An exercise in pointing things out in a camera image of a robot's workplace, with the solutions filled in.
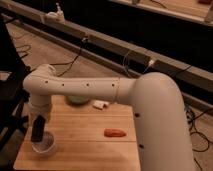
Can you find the green bowl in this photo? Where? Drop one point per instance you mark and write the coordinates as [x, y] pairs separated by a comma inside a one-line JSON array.
[[77, 100]]

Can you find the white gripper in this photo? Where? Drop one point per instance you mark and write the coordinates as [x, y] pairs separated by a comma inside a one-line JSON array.
[[39, 105]]

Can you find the white ceramic cup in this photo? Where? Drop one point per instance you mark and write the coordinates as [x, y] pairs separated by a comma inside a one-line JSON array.
[[47, 146]]

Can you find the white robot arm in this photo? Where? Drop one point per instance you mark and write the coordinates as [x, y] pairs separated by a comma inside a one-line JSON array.
[[161, 127]]

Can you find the white object on rail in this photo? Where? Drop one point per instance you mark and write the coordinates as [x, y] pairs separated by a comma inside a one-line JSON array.
[[58, 15]]

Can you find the black eraser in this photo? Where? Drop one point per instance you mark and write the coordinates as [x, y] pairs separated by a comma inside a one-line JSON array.
[[38, 129]]

